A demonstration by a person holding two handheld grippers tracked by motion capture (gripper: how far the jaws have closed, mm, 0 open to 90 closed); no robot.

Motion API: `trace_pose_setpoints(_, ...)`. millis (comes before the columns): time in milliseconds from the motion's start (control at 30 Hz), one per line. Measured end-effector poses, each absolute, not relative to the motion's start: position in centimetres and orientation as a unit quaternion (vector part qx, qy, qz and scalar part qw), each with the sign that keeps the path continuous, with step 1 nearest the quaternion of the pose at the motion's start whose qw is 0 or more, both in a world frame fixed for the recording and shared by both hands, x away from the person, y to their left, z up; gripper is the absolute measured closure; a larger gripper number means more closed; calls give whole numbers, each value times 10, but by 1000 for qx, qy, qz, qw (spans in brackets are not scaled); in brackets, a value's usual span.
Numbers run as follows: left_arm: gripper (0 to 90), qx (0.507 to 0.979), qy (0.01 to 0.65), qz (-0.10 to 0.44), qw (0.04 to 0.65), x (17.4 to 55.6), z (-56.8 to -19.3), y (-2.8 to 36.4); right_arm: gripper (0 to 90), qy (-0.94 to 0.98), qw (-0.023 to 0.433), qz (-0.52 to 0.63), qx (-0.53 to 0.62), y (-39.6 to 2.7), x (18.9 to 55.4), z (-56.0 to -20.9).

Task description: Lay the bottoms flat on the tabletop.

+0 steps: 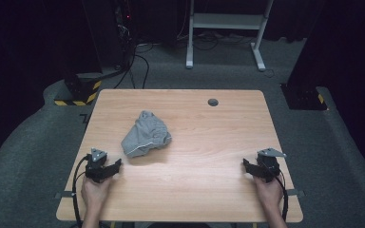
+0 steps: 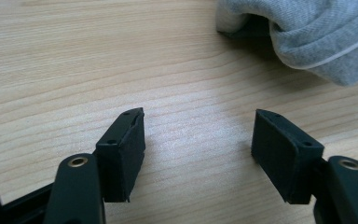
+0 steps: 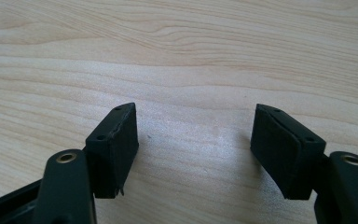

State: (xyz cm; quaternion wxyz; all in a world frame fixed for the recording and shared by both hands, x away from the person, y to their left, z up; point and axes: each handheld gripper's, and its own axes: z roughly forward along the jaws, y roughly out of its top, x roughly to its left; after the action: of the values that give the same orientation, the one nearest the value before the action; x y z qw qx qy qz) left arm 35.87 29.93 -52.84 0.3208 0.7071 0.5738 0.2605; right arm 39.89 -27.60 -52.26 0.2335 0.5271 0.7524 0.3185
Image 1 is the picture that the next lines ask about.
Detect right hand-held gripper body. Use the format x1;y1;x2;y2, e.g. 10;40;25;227
256;147;288;184

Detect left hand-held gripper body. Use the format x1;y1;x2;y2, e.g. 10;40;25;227
85;147;110;184

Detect grey shorts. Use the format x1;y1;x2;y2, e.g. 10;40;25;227
121;109;173;159

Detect person's left hand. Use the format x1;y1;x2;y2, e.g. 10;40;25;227
81;175;114;207

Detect person's right hand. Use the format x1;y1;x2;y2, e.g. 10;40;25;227
253;175;285;207

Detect grey tape strip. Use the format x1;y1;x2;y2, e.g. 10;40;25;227
54;190;76;200
285;188;306;198

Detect black yellow striped stand base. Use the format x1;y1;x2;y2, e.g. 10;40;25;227
53;72;104;107

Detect black equipment rack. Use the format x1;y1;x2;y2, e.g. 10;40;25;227
113;0;137;69

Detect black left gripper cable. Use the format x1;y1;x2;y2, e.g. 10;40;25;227
71;154;92;228

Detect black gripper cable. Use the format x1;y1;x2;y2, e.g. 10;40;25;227
275;175;290;222
71;154;92;228

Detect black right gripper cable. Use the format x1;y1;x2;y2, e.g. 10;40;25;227
275;175;290;222

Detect black floor cable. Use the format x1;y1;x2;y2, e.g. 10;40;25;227
113;47;150;90

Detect cable bundle on floor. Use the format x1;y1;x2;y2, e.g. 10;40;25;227
176;30;256;51

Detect white metal stand frame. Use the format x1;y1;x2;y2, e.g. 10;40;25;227
185;0;275;72

